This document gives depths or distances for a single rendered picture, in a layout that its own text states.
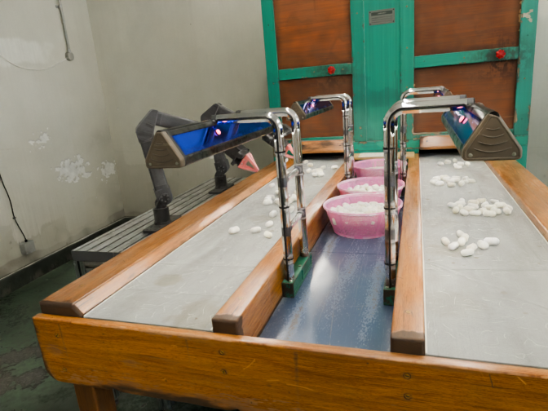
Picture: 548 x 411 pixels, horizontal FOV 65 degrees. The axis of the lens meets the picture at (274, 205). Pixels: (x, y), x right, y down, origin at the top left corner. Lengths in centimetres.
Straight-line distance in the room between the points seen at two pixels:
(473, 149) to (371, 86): 179
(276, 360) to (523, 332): 42
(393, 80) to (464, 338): 182
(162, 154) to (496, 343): 66
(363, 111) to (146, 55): 205
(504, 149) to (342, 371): 43
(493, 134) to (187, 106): 316
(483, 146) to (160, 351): 68
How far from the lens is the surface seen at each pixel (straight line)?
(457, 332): 83
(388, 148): 92
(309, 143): 249
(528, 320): 90
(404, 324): 79
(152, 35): 383
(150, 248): 126
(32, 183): 348
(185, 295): 100
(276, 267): 102
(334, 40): 250
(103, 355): 100
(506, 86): 249
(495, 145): 71
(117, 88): 404
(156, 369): 93
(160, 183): 173
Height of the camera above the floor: 117
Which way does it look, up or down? 15 degrees down
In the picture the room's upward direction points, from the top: 5 degrees counter-clockwise
